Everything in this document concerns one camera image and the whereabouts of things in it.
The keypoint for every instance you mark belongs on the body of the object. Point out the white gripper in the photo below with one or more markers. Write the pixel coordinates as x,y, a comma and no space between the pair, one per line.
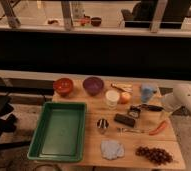
170,102

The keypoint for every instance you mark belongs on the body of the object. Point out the black handled brush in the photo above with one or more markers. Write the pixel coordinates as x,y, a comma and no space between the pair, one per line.
134,111

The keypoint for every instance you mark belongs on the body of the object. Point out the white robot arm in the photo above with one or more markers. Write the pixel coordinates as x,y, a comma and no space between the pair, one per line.
180,96

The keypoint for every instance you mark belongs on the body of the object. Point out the orange carrot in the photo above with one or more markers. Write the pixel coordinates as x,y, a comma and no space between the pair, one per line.
159,129

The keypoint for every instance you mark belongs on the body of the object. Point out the bunch of dark grapes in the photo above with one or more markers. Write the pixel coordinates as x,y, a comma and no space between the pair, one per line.
155,155

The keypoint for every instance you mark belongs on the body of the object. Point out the apple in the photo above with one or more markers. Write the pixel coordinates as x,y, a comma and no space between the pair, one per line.
125,98

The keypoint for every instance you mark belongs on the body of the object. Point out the black rectangular block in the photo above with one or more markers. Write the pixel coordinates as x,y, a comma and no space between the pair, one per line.
124,120

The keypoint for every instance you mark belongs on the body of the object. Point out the wooden utensil with banana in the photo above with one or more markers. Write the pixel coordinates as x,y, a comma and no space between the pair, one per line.
122,87

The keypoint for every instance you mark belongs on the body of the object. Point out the white lidded container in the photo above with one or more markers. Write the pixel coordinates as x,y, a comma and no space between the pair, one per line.
112,97

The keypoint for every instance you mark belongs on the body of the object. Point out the light blue sponge cloth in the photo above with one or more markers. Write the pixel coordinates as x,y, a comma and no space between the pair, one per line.
112,149

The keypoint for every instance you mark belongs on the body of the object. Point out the purple bowl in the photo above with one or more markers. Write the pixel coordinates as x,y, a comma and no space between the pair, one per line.
93,85

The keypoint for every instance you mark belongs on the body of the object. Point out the black office chair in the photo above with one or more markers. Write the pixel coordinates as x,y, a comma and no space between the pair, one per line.
169,13

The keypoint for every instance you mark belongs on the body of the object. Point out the red bowl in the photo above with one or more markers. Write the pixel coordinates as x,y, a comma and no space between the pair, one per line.
63,86

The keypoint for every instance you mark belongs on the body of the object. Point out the green plastic tray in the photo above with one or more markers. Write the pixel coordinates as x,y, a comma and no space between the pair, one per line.
59,134

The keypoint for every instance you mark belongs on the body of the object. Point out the dark bowl on background floor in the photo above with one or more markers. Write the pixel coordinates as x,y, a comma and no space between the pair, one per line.
96,21

